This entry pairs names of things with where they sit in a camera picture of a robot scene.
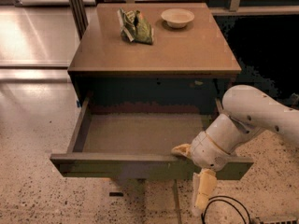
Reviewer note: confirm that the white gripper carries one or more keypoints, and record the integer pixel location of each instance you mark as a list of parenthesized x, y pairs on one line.
[(206, 151)]

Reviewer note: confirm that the drawer dark front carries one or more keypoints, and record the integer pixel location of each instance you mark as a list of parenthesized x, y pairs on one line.
[(128, 145)]

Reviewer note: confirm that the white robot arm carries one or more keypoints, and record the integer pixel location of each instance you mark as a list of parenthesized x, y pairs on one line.
[(246, 113)]

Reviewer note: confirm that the brown drawer cabinet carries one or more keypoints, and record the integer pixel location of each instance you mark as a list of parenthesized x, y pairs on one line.
[(182, 71)]

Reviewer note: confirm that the grey power strip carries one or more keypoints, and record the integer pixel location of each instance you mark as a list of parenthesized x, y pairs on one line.
[(275, 220)]

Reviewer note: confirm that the white ceramic bowl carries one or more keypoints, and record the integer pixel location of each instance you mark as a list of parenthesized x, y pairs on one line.
[(177, 17)]

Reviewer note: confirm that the green crumpled chip bag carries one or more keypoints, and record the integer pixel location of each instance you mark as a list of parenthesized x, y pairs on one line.
[(135, 27)]

